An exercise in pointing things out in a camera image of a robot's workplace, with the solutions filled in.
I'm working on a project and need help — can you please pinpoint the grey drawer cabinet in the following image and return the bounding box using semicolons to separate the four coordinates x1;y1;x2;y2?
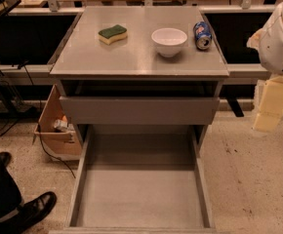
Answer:
49;5;230;234

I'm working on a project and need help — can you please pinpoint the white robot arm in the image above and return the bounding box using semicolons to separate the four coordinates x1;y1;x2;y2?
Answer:
247;2;283;133

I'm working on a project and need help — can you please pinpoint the closed grey top drawer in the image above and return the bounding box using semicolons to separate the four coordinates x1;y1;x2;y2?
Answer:
60;97;220;125

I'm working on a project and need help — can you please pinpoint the open grey middle drawer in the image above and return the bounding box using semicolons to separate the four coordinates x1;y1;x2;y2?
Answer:
50;126;225;234

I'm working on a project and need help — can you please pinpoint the blue soda can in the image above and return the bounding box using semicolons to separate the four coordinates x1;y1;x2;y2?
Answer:
193;21;212;51

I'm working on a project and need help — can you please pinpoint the cardboard box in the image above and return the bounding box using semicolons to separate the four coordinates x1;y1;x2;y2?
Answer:
34;85;82;160

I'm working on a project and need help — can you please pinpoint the black leather shoe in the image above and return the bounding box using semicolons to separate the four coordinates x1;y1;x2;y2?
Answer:
0;191;57;234

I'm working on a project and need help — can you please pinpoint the crumpled item in box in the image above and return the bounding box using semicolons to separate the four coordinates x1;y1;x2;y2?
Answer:
54;116;74;133

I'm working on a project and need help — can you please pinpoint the white bowl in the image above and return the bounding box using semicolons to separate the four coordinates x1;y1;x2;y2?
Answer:
151;28;187;58

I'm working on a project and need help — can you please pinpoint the black floor cable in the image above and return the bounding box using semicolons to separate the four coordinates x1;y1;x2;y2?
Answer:
36;123;77;179

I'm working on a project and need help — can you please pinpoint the green and yellow sponge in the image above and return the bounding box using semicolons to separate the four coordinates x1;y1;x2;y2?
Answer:
99;24;128;45

